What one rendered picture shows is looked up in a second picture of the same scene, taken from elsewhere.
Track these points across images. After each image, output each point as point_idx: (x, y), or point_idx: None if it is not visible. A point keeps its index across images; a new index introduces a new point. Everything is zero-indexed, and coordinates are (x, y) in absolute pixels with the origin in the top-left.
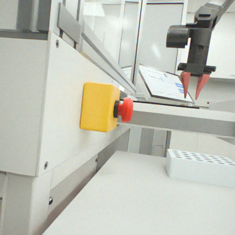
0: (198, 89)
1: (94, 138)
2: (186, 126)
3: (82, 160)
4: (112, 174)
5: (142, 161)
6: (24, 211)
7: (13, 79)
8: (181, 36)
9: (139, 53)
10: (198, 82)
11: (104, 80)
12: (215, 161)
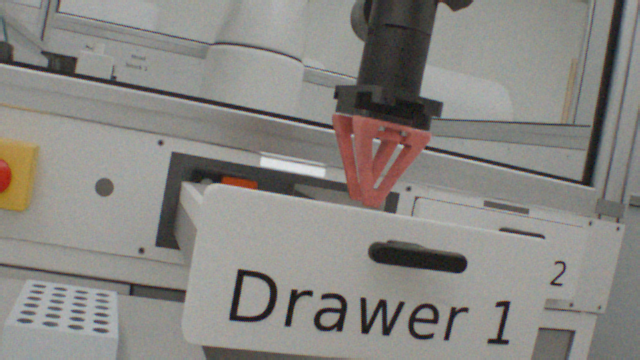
0: (389, 171)
1: (50, 233)
2: (191, 260)
3: (7, 255)
4: (3, 284)
5: (119, 314)
6: None
7: None
8: (360, 7)
9: (619, 73)
10: (402, 148)
11: (95, 136)
12: (39, 310)
